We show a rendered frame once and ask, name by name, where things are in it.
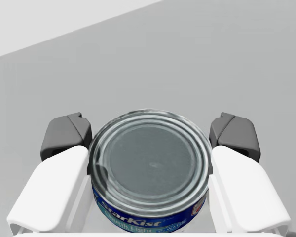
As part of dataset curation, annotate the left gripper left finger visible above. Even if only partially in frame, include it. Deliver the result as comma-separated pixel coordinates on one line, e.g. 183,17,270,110
6,112,93,234

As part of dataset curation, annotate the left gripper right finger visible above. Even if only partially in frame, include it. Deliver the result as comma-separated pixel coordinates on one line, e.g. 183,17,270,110
208,112,292,234

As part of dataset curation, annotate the blue can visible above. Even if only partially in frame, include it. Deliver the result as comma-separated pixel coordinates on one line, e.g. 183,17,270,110
87,108,213,234

